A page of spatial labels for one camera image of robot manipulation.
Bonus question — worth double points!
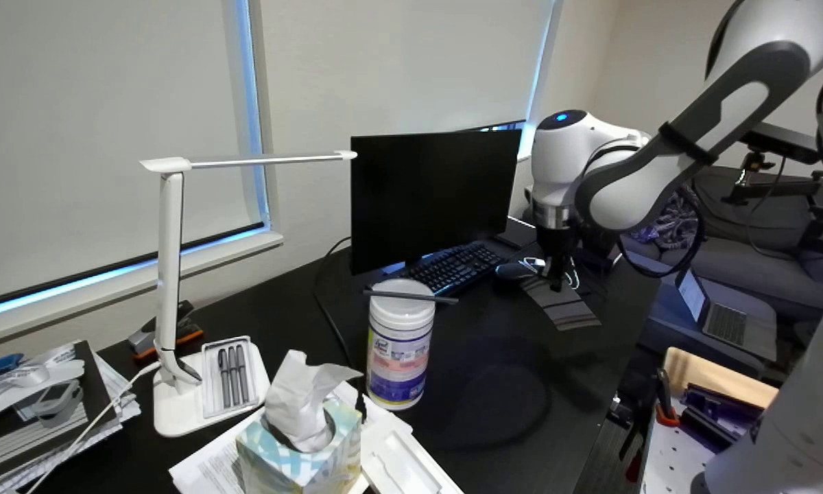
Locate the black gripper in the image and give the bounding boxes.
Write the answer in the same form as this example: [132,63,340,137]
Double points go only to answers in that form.
[533,220,586,290]

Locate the white desk lamp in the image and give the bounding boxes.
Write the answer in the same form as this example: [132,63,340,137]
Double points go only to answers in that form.
[138,147,359,439]

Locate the grey computer mouse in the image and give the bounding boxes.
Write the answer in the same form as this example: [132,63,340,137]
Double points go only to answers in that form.
[493,251,554,283]

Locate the black keyboard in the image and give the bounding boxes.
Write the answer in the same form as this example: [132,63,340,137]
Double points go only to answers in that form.
[372,237,521,298]

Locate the purple cloth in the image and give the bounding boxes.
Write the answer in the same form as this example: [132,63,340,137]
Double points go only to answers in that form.
[641,185,707,255]

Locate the long black pen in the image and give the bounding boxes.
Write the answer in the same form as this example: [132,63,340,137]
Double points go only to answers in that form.
[364,283,463,307]

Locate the black computer monitor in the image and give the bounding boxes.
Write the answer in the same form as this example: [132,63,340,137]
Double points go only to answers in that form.
[349,119,527,276]

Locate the open laptop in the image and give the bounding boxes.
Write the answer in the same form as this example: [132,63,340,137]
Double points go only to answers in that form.
[673,264,781,364]

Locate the white wipes canister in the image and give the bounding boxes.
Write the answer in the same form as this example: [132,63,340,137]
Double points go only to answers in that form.
[364,276,440,414]

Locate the wooden box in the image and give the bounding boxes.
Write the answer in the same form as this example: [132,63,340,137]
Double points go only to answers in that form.
[659,342,781,414]

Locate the grey sofa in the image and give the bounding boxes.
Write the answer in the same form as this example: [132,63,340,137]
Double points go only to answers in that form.
[600,161,823,362]

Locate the purple tool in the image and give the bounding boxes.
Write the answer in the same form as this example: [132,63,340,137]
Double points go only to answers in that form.
[678,380,768,452]

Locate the white roller blind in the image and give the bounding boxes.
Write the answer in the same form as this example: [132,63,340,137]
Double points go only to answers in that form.
[259,0,560,250]
[0,0,270,309]

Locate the patterned tissue box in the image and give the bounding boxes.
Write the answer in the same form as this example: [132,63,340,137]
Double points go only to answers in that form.
[233,349,368,494]

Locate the dark pen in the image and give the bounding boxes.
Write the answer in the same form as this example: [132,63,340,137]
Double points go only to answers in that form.
[235,340,252,406]
[213,342,235,410]
[228,342,244,409]

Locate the black orange stapler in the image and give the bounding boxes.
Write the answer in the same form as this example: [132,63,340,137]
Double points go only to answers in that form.
[127,298,207,362]

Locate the white printed paper sheets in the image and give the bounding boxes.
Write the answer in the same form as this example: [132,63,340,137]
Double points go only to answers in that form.
[167,379,463,494]

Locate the stack of papers and bags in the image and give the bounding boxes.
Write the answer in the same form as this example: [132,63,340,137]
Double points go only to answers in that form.
[0,336,145,494]

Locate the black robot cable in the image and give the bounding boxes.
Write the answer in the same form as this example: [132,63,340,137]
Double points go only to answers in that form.
[614,49,823,280]

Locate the black camera stand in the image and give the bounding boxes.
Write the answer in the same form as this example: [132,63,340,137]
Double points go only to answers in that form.
[739,119,823,205]

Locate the white lamp cable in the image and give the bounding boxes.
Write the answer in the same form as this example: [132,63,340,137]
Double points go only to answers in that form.
[24,360,164,494]

